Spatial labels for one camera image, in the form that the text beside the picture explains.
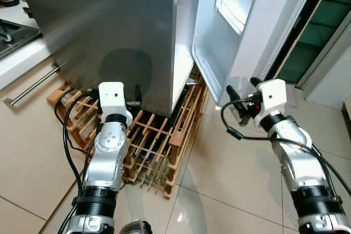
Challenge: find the white lined fridge door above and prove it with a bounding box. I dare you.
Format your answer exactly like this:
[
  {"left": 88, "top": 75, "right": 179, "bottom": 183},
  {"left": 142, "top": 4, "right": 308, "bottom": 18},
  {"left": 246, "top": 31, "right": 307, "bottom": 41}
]
[{"left": 192, "top": 0, "right": 336, "bottom": 106}]

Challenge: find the stainless steel fridge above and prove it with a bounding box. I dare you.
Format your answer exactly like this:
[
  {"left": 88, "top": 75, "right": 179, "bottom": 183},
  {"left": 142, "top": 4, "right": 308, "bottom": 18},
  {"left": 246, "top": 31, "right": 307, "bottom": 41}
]
[{"left": 16, "top": 0, "right": 205, "bottom": 118}]

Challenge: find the wooden wine rack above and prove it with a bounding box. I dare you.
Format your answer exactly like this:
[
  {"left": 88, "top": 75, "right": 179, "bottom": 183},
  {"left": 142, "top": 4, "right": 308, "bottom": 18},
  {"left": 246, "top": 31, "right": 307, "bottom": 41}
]
[{"left": 47, "top": 69, "right": 209, "bottom": 199}]

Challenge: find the green glass door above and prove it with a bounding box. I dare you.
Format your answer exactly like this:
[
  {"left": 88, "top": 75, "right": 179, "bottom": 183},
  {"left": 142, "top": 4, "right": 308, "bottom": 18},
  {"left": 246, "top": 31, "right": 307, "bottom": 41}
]
[{"left": 274, "top": 0, "right": 351, "bottom": 84}]

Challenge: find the white kitchen counter cabinet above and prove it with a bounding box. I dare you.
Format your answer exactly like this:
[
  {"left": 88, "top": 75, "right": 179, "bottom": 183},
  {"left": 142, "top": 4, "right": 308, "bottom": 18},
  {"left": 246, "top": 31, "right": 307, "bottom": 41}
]
[{"left": 0, "top": 1, "right": 61, "bottom": 106}]

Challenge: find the black gas cooktop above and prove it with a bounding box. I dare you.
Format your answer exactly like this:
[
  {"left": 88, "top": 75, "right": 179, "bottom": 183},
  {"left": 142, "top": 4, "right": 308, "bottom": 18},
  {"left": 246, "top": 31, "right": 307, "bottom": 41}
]
[{"left": 0, "top": 19, "right": 42, "bottom": 59}]

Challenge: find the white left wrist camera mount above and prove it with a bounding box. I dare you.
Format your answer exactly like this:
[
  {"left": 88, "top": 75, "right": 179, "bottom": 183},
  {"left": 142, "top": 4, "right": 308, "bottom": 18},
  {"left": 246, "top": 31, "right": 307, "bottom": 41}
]
[{"left": 98, "top": 82, "right": 134, "bottom": 128}]

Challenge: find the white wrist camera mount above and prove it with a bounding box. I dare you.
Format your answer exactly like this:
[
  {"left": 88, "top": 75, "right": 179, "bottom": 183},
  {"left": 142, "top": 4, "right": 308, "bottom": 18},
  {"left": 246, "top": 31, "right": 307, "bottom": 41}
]
[
  {"left": 98, "top": 82, "right": 134, "bottom": 128},
  {"left": 253, "top": 79, "right": 288, "bottom": 126}
]

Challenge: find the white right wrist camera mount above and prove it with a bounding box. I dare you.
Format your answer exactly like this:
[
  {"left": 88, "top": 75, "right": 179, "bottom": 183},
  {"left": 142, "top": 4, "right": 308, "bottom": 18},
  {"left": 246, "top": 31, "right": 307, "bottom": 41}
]
[{"left": 253, "top": 79, "right": 288, "bottom": 126}]

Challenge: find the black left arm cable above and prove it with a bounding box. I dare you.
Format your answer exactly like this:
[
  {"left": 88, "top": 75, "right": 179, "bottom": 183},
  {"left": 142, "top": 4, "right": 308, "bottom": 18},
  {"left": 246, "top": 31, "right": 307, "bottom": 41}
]
[{"left": 53, "top": 89, "right": 102, "bottom": 234}]

